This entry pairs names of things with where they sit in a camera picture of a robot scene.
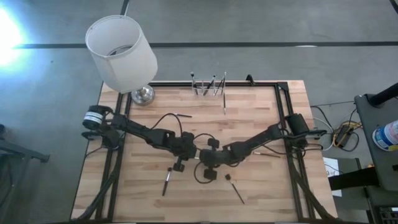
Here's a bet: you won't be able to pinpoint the large makeup brush silver handle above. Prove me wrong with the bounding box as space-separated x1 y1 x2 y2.
252 151 281 158
161 167 174 197

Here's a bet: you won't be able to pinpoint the flat makeup brush black handle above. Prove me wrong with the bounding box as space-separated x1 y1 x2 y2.
224 174 246 205

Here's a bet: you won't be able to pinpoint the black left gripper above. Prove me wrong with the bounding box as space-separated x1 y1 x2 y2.
172 132 200 172

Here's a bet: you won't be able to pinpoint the white blue wipes canister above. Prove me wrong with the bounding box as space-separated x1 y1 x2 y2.
372 119 398 152

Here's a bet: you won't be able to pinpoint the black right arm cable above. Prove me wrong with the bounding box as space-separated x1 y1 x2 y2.
193 161 218 185

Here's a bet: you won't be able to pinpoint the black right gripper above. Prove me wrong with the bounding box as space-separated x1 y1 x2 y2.
200 138 233 181

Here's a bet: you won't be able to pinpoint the power adapter yellow cables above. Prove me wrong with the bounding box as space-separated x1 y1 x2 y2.
331 120 363 149

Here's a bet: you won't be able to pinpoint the dark grey side table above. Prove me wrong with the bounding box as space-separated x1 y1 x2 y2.
354 93 398 191

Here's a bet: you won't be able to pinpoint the table lamp white shade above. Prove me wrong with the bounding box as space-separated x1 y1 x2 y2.
85 14 159 106

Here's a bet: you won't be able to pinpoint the black stand legs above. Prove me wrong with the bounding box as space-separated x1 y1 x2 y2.
0 123 50 166

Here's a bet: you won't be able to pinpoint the white paper sheet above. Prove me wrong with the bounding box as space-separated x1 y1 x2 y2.
322 156 343 198

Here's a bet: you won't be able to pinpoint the black pole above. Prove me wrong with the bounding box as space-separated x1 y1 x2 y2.
368 82 398 107

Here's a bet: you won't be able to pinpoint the black table frame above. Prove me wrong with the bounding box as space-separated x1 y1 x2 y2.
76 81 338 223

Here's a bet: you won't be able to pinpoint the clear acrylic organizer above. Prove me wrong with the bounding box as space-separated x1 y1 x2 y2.
191 80 227 96

